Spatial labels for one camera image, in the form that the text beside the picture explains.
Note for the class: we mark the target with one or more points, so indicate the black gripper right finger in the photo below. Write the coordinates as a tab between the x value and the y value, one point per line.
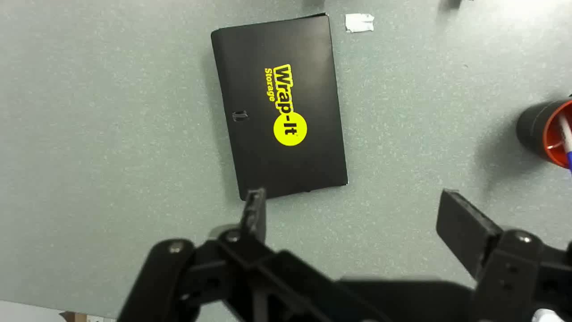
511	269

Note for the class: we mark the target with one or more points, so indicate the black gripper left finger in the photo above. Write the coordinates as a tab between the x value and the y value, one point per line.
179	280

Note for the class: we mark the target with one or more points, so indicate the blue and white pen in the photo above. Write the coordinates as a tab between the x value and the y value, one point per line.
565	135

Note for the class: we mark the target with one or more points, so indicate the red and black mug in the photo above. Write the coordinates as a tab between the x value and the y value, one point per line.
538	128

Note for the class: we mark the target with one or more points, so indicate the black flat Wrap-It box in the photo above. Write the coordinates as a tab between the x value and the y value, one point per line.
279	101

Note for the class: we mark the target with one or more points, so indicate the small white tape piece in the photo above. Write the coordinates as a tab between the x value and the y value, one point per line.
359	22

